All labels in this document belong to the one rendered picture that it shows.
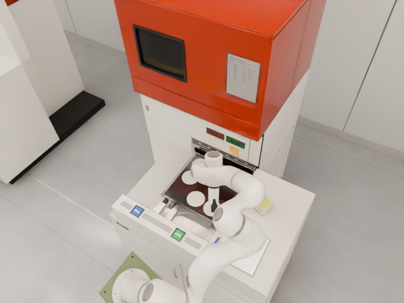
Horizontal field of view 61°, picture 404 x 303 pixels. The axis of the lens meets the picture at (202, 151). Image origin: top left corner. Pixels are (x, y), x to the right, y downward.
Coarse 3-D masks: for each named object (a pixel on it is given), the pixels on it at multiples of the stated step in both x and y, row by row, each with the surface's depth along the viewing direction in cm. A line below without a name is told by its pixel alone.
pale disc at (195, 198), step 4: (192, 192) 193; (196, 192) 193; (200, 192) 193; (188, 196) 192; (192, 196) 192; (196, 196) 191; (200, 196) 191; (188, 200) 190; (192, 200) 190; (196, 200) 190; (200, 200) 190; (192, 204) 188; (196, 204) 188; (200, 204) 188
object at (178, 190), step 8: (192, 160) 209; (176, 184) 197; (184, 184) 197; (192, 184) 197; (200, 184) 197; (168, 192) 194; (176, 192) 194; (184, 192) 193; (208, 192) 193; (224, 192) 193; (232, 192) 192; (176, 200) 190; (184, 200) 190; (208, 200) 190; (224, 200) 189; (192, 208) 186; (200, 208) 186; (208, 216) 183
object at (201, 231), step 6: (168, 210) 188; (180, 216) 186; (174, 222) 183; (180, 222) 183; (186, 222) 183; (192, 222) 183; (186, 228) 181; (192, 228) 181; (198, 228) 180; (204, 228) 180; (198, 234) 178; (204, 234) 178
